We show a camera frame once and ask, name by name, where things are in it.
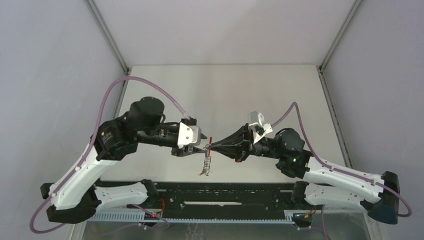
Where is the circuit board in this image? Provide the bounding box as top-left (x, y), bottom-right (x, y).
top-left (292, 214), bottom-right (312, 222)
top-left (143, 212), bottom-right (162, 221)

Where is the red grey keyring holder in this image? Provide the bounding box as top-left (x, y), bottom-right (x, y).
top-left (198, 137), bottom-right (213, 176)

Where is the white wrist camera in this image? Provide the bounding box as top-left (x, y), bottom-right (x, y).
top-left (177, 122), bottom-right (202, 149)
top-left (248, 111), bottom-right (273, 144)

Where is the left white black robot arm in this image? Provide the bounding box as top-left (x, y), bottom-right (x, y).
top-left (40, 96), bottom-right (206, 224)

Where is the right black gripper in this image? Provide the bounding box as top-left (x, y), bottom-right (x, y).
top-left (209, 123), bottom-right (284, 163)

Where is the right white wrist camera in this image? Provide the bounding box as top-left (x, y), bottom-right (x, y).
top-left (248, 111), bottom-right (273, 144)

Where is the right circuit board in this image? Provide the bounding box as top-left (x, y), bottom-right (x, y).
top-left (292, 214), bottom-right (312, 222)

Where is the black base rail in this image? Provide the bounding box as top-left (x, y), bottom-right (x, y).
top-left (99, 180), bottom-right (325, 220)

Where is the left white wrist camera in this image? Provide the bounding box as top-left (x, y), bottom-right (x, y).
top-left (177, 122), bottom-right (202, 149)

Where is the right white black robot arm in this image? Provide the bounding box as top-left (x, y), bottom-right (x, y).
top-left (210, 125), bottom-right (400, 225)

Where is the left circuit board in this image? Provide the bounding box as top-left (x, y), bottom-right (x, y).
top-left (143, 212), bottom-right (162, 221)

